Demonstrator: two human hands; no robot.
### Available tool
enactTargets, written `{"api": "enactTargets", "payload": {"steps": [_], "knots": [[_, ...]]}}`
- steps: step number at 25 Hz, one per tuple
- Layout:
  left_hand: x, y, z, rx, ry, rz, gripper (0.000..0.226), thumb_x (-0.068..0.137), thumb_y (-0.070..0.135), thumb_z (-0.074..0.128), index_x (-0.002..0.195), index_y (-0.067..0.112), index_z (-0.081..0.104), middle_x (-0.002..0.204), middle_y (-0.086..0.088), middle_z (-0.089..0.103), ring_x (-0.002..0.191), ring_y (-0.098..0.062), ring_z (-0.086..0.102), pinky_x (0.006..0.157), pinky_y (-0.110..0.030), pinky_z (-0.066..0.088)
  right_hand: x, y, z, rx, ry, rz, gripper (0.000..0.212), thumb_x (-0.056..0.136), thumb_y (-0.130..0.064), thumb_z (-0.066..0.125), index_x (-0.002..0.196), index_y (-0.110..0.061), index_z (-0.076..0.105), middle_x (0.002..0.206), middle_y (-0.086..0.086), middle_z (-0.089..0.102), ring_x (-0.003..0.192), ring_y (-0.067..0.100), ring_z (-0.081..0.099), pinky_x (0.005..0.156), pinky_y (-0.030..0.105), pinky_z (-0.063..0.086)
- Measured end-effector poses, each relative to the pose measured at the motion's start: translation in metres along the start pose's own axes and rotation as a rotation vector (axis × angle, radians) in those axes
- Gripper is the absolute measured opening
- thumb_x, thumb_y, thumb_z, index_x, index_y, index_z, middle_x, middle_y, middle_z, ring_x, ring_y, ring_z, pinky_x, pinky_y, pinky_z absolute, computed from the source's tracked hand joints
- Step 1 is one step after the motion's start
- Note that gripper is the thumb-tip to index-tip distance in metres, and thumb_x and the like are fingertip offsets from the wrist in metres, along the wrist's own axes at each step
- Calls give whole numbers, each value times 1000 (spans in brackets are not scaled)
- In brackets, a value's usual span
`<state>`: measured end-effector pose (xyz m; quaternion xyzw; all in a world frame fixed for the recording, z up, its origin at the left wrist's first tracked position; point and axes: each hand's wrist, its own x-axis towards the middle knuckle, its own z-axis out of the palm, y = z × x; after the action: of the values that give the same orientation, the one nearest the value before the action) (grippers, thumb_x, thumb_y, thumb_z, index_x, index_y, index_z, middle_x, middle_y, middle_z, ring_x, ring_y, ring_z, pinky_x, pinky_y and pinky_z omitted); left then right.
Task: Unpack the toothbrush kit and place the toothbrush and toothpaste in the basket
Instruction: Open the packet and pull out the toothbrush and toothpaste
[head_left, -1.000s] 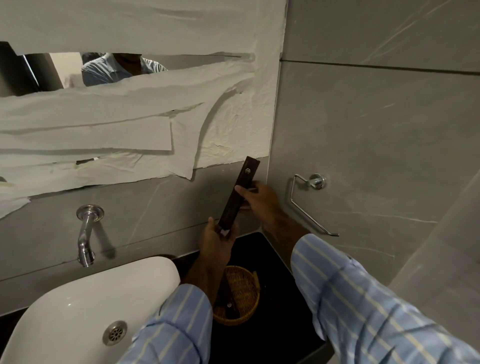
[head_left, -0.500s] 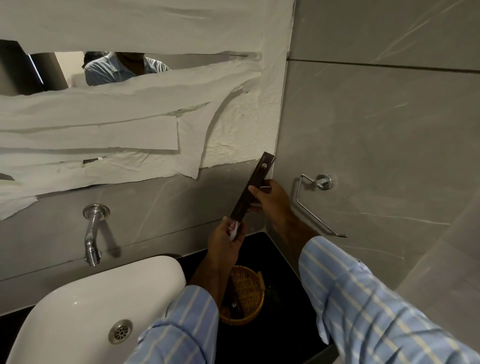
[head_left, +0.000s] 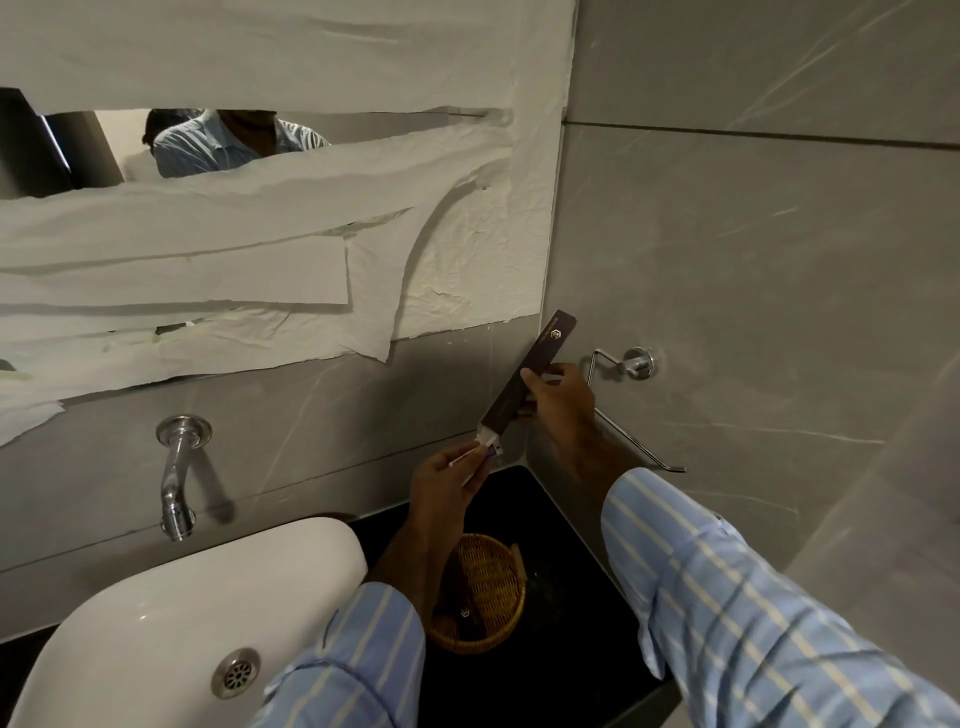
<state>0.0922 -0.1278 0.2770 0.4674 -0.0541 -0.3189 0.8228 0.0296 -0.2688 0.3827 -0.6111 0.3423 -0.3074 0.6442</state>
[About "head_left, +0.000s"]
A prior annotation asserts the chrome towel ring holder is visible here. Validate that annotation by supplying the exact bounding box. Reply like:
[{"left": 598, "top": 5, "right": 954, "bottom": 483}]
[{"left": 585, "top": 345, "right": 688, "bottom": 475}]

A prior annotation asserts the white paper mirror covering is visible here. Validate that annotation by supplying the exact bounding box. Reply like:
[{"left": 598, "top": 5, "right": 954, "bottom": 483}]
[{"left": 0, "top": 0, "right": 579, "bottom": 448}]

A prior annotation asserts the small white packet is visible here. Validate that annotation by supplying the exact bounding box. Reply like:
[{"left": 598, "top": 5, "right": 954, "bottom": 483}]
[{"left": 448, "top": 439, "right": 504, "bottom": 472}]

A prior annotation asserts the woven wicker basket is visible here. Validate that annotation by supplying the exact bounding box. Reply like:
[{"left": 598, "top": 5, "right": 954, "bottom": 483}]
[{"left": 424, "top": 532, "right": 529, "bottom": 656}]

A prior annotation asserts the white ceramic sink basin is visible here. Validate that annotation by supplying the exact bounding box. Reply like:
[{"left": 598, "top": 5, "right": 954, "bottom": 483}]
[{"left": 6, "top": 516, "right": 369, "bottom": 728}]

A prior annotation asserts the person's left hand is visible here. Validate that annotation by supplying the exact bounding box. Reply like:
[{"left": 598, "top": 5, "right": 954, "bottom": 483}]
[{"left": 408, "top": 442, "right": 494, "bottom": 546}]

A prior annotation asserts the person's right forearm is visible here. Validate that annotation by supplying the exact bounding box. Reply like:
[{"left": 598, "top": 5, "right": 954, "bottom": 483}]
[{"left": 525, "top": 431, "right": 960, "bottom": 728}]

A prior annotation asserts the chrome sink drain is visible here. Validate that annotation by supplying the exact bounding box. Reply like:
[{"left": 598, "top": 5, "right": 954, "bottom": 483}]
[{"left": 210, "top": 647, "right": 263, "bottom": 701}]

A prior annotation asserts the chrome wall faucet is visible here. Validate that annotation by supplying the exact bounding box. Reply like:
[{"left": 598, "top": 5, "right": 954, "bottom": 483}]
[{"left": 155, "top": 414, "right": 214, "bottom": 543}]

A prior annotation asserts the person's left forearm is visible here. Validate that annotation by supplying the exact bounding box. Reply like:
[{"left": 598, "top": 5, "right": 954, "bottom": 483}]
[{"left": 251, "top": 523, "right": 460, "bottom": 728}]

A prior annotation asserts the wall mirror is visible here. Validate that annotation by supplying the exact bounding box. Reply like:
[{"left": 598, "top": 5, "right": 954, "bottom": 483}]
[{"left": 0, "top": 0, "right": 579, "bottom": 412}]

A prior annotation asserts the long dark brown box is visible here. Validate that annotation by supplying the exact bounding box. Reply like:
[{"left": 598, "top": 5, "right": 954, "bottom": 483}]
[{"left": 477, "top": 309, "right": 579, "bottom": 454}]

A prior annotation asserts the person's right hand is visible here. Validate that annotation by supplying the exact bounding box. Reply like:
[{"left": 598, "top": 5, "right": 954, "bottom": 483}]
[{"left": 519, "top": 363, "right": 600, "bottom": 456}]

